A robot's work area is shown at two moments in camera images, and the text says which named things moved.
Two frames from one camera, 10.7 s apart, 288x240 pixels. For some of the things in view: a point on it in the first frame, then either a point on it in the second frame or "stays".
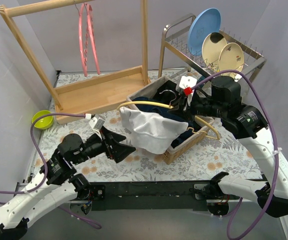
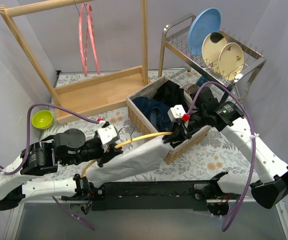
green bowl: x=44 y=122 stays
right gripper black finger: x=183 y=111 -> x=174 y=138
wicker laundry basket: x=160 y=96 stays
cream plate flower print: x=231 y=57 stays
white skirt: x=151 y=131 -> x=136 y=158
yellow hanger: x=217 y=137 -> x=123 y=143
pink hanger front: x=84 y=68 stays
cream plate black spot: x=212 y=46 stays
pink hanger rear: x=92 y=28 stays
